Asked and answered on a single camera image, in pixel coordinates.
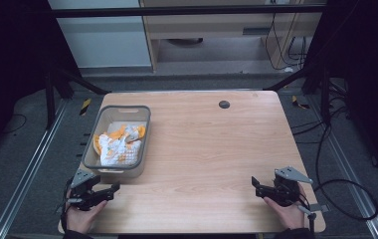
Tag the white cabinet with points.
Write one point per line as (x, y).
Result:
(104, 43)

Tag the grey plastic basket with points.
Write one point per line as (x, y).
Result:
(136, 139)

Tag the grey metal bracket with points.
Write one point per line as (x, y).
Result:
(318, 208)

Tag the person's right hand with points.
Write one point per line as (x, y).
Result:
(288, 215)

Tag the black horizontal frame bar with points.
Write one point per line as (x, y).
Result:
(183, 11)

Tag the dark round table grommet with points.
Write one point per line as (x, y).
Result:
(224, 104)

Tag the black metal stand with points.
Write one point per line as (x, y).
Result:
(325, 96)
(49, 99)

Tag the person's left hand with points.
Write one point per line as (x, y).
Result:
(83, 219)

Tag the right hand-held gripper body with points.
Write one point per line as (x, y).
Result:
(286, 189)

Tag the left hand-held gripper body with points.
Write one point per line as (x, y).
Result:
(83, 191)

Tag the light wooden desk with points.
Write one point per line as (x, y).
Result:
(210, 26)

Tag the black and yellow tape strip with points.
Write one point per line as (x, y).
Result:
(85, 107)
(299, 103)

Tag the dark curtain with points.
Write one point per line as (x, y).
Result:
(369, 83)
(11, 66)

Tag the aluminium floor rail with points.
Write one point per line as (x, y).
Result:
(28, 172)
(346, 172)

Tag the white and orange cloth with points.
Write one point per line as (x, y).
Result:
(119, 149)

